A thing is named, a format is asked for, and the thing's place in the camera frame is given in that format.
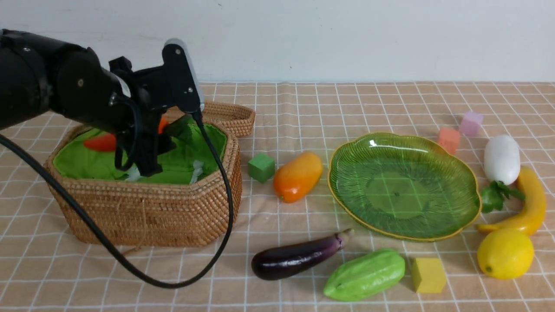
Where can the yellow banana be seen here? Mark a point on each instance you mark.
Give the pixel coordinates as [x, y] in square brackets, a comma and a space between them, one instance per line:
[532, 215]

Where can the woven wicker basket green lining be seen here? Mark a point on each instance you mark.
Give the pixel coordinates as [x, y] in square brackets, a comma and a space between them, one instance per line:
[186, 205]

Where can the wrist camera with grey mount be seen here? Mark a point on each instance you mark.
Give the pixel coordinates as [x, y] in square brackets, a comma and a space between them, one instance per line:
[184, 87]

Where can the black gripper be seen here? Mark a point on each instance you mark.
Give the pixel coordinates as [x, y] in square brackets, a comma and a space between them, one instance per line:
[139, 141]

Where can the purple eggplant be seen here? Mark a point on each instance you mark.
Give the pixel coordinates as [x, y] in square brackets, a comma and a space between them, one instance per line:
[286, 261]

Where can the orange foam cube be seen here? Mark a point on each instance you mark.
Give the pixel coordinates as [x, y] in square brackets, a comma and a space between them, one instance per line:
[449, 139]

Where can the woven wicker basket lid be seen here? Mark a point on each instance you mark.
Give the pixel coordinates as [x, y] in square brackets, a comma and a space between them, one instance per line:
[237, 119]

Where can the green glass leaf plate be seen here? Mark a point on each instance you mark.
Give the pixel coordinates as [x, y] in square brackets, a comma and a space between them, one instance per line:
[404, 187]

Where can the yellow lemon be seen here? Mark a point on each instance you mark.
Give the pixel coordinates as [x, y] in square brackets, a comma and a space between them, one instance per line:
[505, 254]

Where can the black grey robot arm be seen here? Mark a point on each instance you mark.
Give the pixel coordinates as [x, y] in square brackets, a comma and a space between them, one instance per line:
[41, 74]

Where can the yellow foam cube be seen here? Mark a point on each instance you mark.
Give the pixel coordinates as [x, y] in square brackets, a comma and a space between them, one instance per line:
[428, 275]

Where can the green foam cube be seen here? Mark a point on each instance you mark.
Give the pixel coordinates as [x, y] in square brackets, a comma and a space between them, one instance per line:
[261, 167]

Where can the orange yellow mango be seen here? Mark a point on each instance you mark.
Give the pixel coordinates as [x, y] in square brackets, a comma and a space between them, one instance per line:
[298, 177]

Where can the orange carrot with green leaves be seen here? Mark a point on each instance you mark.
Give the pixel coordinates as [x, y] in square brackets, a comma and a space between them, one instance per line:
[107, 142]

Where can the white radish with green leaves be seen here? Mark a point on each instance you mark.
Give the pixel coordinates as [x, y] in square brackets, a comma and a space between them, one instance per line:
[501, 165]

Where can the pink foam cube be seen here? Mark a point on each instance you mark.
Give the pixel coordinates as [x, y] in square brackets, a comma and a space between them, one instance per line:
[471, 123]

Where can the green chayote gourd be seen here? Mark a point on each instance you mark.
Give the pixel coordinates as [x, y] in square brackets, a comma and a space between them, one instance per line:
[365, 276]

